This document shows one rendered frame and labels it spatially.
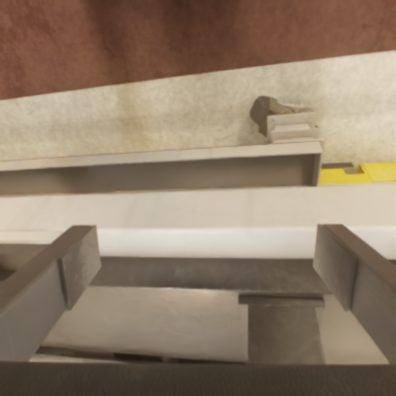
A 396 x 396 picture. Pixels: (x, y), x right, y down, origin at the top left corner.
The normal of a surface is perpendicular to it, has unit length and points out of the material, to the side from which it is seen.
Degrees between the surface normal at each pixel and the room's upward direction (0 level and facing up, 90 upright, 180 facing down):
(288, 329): 90
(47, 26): 0
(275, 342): 90
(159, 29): 0
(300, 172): 0
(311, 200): 90
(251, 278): 90
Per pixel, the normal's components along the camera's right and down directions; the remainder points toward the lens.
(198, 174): -0.13, 0.63
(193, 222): -0.15, -0.77
